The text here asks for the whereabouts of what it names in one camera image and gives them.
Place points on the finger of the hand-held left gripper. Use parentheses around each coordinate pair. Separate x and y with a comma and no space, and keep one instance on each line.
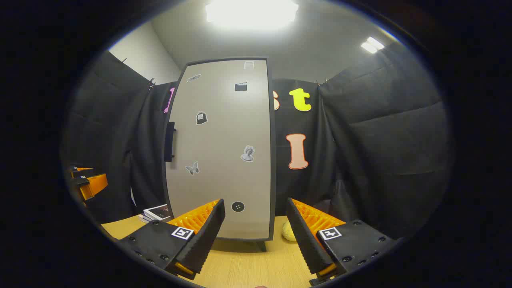
(82,173)
(96,184)

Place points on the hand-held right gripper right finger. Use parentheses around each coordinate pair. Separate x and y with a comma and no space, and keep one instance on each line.
(306,240)

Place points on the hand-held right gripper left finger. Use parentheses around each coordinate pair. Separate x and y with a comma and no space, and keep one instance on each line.
(208,236)

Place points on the grey cabinet door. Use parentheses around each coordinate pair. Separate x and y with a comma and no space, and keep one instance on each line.
(220,160)

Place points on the yellow lumpy object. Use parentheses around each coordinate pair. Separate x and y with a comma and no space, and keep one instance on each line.
(288,232)

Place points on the white book with dark photo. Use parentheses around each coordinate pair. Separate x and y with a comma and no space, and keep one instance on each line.
(158,212)

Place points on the black backdrop cloth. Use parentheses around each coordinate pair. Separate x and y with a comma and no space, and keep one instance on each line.
(380,140)

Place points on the small ceiling light panel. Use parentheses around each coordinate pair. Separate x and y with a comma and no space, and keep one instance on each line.
(372,44)

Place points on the large ceiling light panel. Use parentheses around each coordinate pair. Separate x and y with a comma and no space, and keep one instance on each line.
(252,14)

